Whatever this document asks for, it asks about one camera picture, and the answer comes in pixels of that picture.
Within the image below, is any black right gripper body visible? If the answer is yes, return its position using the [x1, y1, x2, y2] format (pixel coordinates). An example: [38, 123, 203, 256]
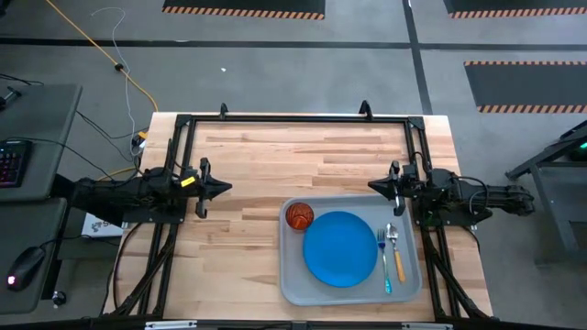
[388, 159, 430, 218]

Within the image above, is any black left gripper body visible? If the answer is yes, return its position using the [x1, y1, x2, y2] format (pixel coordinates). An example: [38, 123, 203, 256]
[182, 157, 213, 220]

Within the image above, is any blue-handled fork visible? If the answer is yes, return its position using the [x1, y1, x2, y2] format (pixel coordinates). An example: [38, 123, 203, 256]
[376, 227, 393, 295]

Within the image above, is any yellow-handled metal spoon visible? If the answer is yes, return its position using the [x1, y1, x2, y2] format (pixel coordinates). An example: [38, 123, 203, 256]
[385, 222, 407, 284]

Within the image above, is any blue round plate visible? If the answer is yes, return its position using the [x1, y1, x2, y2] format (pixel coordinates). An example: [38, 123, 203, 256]
[302, 210, 380, 289]

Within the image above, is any orange translucent cup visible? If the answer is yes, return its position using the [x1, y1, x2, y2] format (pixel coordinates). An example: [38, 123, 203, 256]
[284, 202, 316, 231]

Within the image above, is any grey plastic tray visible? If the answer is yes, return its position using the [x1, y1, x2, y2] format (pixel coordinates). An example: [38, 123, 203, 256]
[278, 195, 423, 307]

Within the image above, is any white power strip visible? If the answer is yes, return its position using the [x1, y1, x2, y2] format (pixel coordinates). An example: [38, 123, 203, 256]
[129, 131, 149, 158]

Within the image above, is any white printed box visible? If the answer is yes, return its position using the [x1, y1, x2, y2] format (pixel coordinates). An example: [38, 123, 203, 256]
[81, 212, 125, 239]

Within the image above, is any dark metal cart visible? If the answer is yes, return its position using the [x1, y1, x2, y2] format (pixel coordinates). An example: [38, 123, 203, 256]
[504, 119, 587, 254]

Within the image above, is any black hazard-striped floor mat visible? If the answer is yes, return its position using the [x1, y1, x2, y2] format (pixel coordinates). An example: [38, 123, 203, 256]
[463, 60, 587, 115]
[161, 0, 327, 21]
[443, 0, 587, 20]

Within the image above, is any grey side desk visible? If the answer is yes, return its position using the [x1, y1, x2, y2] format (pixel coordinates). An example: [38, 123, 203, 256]
[0, 83, 83, 315]

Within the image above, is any black backlit keyboard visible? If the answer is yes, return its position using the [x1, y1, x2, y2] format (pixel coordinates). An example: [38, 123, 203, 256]
[0, 139, 35, 189]

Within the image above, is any black computer mouse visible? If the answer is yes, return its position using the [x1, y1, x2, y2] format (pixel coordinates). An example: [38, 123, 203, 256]
[6, 246, 47, 292]

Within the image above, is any black aluminium table frame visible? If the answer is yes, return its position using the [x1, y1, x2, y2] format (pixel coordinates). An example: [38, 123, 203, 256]
[109, 112, 494, 322]

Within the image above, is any thin black cable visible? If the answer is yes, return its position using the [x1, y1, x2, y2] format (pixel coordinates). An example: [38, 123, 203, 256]
[75, 109, 150, 141]

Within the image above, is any white floor cable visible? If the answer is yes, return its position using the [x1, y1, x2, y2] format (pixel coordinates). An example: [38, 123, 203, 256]
[90, 5, 139, 141]

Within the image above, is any silver metal bracket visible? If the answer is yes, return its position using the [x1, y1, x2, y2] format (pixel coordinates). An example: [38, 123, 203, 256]
[144, 319, 199, 330]
[400, 322, 454, 330]

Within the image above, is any black keyboard cable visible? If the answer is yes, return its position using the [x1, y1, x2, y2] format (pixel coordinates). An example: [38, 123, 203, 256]
[4, 136, 116, 181]

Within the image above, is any yellow floor cable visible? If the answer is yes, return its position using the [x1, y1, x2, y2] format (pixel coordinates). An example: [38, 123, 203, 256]
[44, 0, 160, 181]

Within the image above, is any black handled tool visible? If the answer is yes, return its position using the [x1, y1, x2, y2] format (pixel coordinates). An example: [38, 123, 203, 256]
[0, 86, 24, 112]

